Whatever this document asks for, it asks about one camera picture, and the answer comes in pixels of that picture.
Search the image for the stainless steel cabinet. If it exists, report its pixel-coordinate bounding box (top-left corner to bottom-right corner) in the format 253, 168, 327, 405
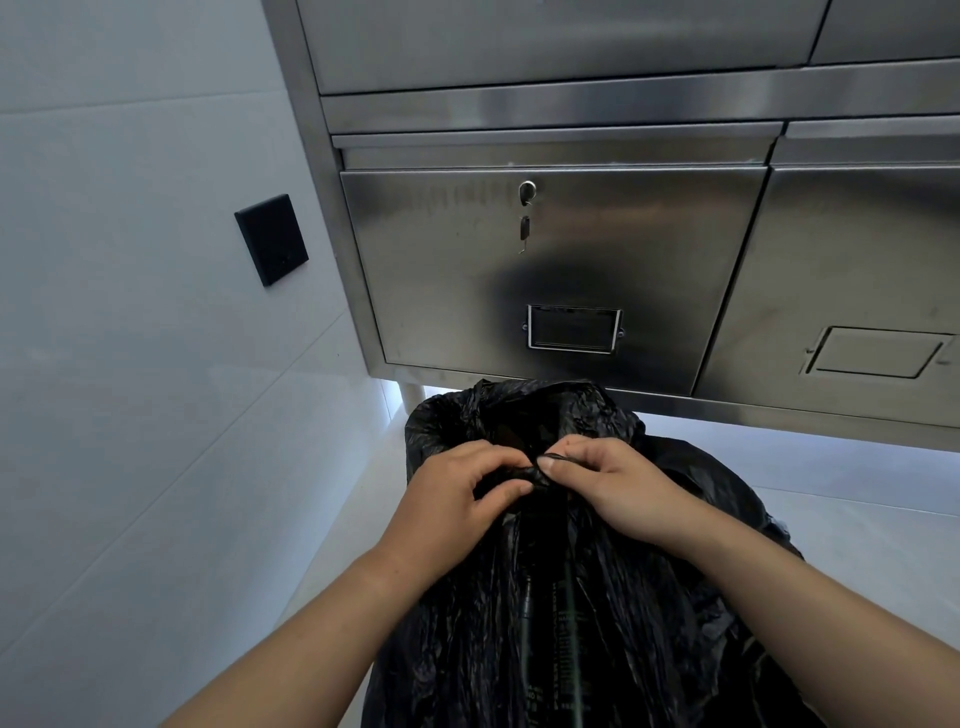
261, 0, 960, 454

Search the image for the steel drawer with lock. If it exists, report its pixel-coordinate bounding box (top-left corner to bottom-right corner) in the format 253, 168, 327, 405
339, 166, 769, 397

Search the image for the black plastic garbage bag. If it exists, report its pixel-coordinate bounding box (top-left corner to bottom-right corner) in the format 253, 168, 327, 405
360, 378, 826, 728

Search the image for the metal label holder frame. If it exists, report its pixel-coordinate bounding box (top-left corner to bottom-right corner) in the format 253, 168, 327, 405
799, 325, 955, 381
522, 303, 626, 355

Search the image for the person's left hand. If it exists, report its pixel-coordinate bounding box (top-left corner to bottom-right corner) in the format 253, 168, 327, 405
375, 440, 536, 582

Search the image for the person's left forearm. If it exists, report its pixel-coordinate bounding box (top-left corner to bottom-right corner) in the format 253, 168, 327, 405
161, 546, 425, 728

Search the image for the person's right forearm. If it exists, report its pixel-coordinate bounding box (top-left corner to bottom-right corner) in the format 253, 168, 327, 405
682, 506, 960, 728

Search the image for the black wall switch plate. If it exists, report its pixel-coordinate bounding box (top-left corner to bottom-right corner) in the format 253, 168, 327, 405
234, 193, 310, 288

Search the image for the person's right hand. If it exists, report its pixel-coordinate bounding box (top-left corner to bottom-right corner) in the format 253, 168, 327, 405
537, 436, 710, 552

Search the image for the steel drawer without lock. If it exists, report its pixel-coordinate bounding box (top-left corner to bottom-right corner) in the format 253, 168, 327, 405
693, 165, 960, 430

